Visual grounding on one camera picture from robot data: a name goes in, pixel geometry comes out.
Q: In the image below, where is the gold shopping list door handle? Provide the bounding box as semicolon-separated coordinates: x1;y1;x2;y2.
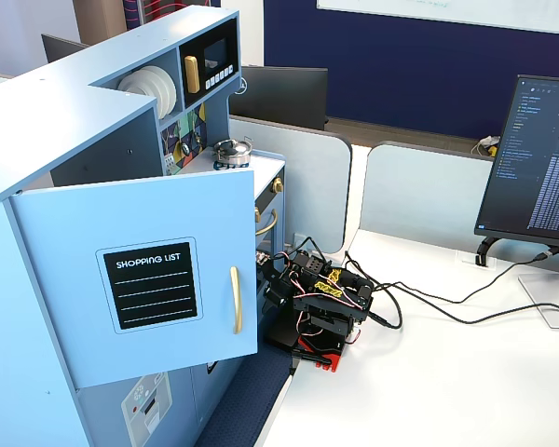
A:
228;265;245;336

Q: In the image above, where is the whiteboard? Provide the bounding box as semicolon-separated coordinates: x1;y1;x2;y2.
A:
315;0;559;37

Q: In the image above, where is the blue toy kitchen cabinet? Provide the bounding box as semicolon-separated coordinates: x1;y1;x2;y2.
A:
0;5;288;447

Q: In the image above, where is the dark switched-off monitor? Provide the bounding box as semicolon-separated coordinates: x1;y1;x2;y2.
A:
229;64;330;132
40;33;93;64

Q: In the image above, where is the blue shopping list cabinet door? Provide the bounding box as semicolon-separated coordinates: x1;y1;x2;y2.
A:
7;168;260;390

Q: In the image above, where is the blue water dispenser print door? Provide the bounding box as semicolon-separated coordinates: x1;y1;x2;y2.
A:
75;360;201;447

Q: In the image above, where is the grey desk divider panel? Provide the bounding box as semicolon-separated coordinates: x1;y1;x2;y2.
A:
227;115;354;255
359;141;496;256

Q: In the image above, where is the white toy plate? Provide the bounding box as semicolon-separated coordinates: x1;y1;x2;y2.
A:
117;65;165;102
142;64;173;115
157;76;177;118

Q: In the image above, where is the lit computer monitor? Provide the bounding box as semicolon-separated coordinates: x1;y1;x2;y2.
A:
473;74;559;246

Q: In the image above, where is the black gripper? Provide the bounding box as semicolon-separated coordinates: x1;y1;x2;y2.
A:
259;253;311;320

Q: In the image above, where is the black cable with plug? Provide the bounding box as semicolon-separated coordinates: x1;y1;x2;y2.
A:
344;251;553;305

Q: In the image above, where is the gold oven door handle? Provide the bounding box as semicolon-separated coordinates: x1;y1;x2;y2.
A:
254;208;280;237

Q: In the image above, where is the steel toy pot with lid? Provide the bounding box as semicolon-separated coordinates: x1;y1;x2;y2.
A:
212;137;255;169

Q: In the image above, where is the red robot base mount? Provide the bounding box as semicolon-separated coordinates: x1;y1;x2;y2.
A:
290;334;345;373

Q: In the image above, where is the black toy microwave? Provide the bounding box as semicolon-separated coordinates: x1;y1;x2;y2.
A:
179;17;239;109

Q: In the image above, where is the long black cable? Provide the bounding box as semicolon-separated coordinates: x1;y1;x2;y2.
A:
367;278;559;331

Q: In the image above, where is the gold microwave handle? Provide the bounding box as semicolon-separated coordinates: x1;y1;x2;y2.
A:
184;55;201;95

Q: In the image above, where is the silver monitor stand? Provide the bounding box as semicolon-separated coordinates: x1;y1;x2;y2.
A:
518;241;559;332

